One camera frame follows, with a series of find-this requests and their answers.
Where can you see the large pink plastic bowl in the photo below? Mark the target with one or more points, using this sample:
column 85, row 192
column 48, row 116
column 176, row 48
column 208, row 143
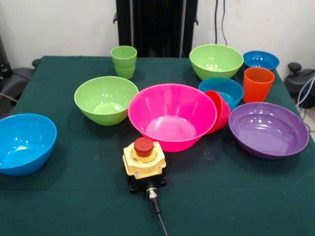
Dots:
column 172, row 115

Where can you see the green plastic cup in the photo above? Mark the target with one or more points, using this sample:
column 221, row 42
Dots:
column 123, row 64

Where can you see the yellow emergency stop box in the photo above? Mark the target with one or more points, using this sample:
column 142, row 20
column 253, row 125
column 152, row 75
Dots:
column 145, row 167

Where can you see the green plastic bowl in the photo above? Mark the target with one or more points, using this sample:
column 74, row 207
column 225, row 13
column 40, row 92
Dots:
column 105, row 100
column 215, row 62

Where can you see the small crimson plastic bowl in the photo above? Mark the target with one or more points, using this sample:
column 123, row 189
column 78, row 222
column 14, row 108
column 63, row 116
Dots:
column 222, row 115

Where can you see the blue straight-sided bowl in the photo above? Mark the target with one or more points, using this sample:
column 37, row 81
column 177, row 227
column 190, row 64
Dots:
column 221, row 84

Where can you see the orange plastic cup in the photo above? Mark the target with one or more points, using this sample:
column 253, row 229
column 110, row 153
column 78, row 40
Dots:
column 257, row 86

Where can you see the wide purple plastic bowl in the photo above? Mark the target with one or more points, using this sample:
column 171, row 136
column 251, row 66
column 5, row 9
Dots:
column 268, row 130

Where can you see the small dark blue bowl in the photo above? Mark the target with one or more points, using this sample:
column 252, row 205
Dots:
column 261, row 61

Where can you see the dark green tablecloth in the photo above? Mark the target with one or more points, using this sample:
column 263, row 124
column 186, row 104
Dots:
column 73, row 201

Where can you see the large light blue bowl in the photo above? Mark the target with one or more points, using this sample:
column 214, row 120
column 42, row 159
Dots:
column 24, row 145

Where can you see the black pedestal leg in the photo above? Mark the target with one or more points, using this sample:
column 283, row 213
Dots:
column 14, row 83
column 294, row 83

